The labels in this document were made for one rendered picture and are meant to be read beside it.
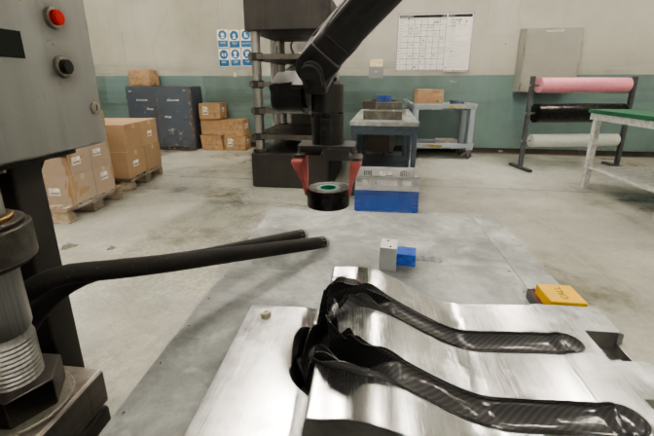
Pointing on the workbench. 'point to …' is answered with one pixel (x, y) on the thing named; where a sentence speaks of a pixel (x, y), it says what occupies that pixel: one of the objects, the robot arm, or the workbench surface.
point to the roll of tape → (328, 196)
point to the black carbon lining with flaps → (351, 292)
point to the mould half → (454, 362)
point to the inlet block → (400, 256)
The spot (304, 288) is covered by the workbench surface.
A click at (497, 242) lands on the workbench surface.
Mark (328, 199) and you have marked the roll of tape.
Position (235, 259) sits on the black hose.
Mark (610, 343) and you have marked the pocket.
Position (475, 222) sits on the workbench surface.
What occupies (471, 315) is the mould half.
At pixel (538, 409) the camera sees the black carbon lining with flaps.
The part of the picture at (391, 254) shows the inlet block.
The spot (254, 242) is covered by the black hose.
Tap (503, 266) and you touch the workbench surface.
